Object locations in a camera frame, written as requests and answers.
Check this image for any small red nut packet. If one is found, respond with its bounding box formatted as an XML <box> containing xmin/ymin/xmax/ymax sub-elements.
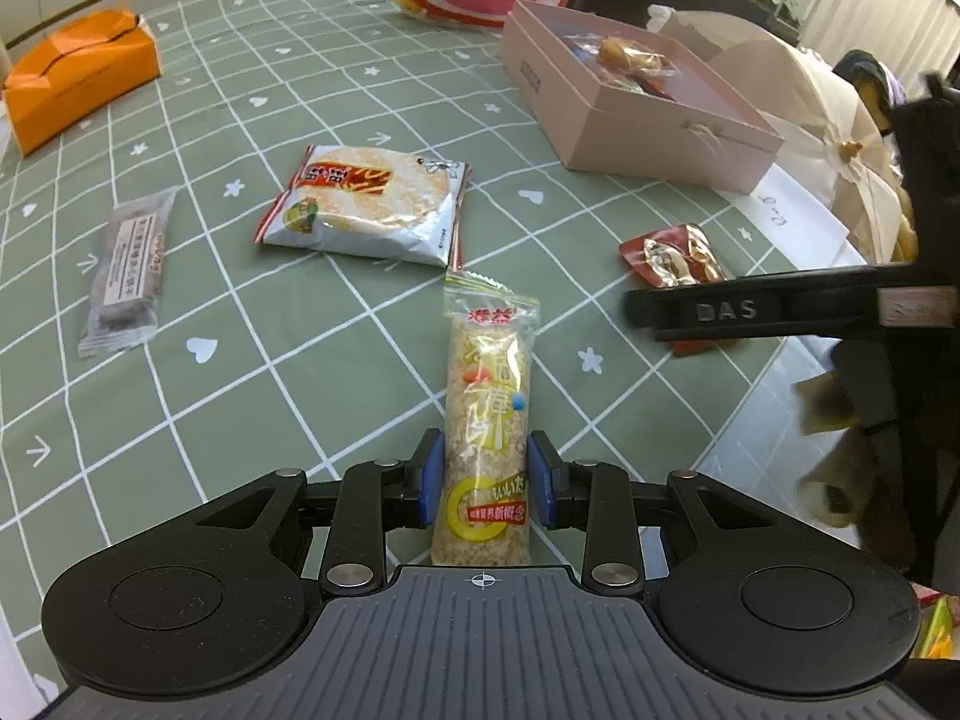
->
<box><xmin>619</xmin><ymin>223</ymin><xmax>751</xmax><ymax>359</ymax></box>

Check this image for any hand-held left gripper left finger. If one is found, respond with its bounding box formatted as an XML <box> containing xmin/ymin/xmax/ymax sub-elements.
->
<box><xmin>195</xmin><ymin>427</ymin><xmax>446</xmax><ymax>595</ymax></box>

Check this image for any colourful packet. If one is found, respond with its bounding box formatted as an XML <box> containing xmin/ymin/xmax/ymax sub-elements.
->
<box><xmin>909</xmin><ymin>591</ymin><xmax>960</xmax><ymax>665</ymax></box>

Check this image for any round rice cracker packet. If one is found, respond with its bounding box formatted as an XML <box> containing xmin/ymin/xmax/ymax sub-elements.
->
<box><xmin>253</xmin><ymin>144</ymin><xmax>470</xmax><ymax>271</ymax></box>

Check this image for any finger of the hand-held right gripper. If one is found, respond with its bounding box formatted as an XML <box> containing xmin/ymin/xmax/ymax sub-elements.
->
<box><xmin>621</xmin><ymin>261</ymin><xmax>890</xmax><ymax>350</ymax></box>

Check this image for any long yellow rice bar packet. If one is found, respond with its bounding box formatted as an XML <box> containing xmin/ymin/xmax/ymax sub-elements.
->
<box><xmin>431</xmin><ymin>270</ymin><xmax>541</xmax><ymax>567</ymax></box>

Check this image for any grey brown bar packet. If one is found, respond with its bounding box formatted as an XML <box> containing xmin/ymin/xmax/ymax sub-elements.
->
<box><xmin>77</xmin><ymin>186</ymin><xmax>179</xmax><ymax>359</ymax></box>

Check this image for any cream chair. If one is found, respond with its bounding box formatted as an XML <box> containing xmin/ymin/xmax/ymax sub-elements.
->
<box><xmin>660</xmin><ymin>9</ymin><xmax>912</xmax><ymax>263</ymax></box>

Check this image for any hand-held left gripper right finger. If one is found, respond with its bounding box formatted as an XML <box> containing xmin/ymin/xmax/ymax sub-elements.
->
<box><xmin>526</xmin><ymin>429</ymin><xmax>773</xmax><ymax>595</ymax></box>

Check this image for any orange tissue box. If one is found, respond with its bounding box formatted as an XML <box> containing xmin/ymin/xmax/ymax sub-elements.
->
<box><xmin>2</xmin><ymin>7</ymin><xmax>162</xmax><ymax>157</ymax></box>

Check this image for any white paper sheet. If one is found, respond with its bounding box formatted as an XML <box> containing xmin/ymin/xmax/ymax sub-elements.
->
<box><xmin>720</xmin><ymin>165</ymin><xmax>871</xmax><ymax>271</ymax></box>

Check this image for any clear fried snack packet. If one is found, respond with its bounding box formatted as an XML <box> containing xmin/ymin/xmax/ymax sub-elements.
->
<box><xmin>566</xmin><ymin>30</ymin><xmax>680</xmax><ymax>87</ymax></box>

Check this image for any green checked tablecloth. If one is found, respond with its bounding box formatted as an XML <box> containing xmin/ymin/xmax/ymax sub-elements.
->
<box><xmin>0</xmin><ymin>0</ymin><xmax>871</xmax><ymax>691</ymax></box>

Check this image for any pink cardboard box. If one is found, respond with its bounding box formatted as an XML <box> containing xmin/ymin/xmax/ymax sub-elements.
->
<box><xmin>500</xmin><ymin>0</ymin><xmax>785</xmax><ymax>194</ymax></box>

